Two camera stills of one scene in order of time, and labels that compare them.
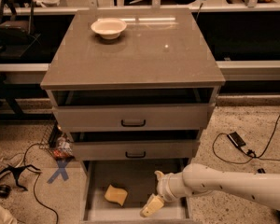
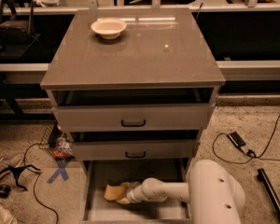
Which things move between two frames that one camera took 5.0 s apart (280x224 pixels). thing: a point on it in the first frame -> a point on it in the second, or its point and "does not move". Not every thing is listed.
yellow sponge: [116, 194] does not move
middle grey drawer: [130, 146] does not move
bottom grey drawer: [115, 191] does not move
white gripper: [163, 187] -> [132, 192]
